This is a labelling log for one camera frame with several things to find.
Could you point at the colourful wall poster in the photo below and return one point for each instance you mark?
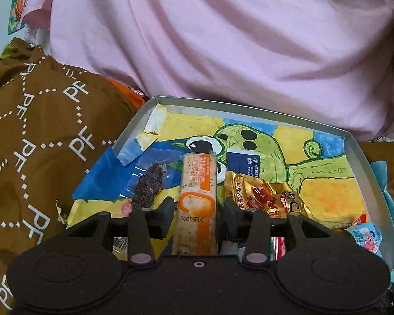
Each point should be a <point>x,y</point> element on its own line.
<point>15,22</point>

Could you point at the colourful striped blanket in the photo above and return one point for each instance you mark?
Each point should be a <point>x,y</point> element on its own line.
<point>372,163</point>

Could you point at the red clear candy bag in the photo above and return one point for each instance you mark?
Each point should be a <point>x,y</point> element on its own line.
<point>279,245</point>

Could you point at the brown patterned quilt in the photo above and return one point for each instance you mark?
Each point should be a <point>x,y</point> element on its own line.
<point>56,120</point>

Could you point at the golden meat snack packet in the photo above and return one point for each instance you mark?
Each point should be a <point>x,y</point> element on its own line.
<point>275,199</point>

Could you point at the orange white sausage stick packet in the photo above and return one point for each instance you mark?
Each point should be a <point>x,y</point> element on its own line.
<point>195,232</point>

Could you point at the light blue pig snack packet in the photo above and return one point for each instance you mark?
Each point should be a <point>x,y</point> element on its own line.
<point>366,235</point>

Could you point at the grey tray with cartoon drawing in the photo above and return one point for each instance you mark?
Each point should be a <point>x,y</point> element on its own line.
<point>200,153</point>

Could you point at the dark dried snack clear packet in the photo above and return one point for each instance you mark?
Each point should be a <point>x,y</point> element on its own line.
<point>156,170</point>

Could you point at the pink bed sheet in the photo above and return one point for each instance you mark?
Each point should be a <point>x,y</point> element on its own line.
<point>331,61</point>

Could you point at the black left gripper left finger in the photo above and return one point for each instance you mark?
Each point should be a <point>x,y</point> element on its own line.
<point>160,219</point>

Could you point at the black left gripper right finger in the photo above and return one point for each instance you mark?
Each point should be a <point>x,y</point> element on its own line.
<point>234,222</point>

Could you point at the blue stick snack packet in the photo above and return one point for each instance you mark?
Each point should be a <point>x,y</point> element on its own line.
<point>243,162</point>

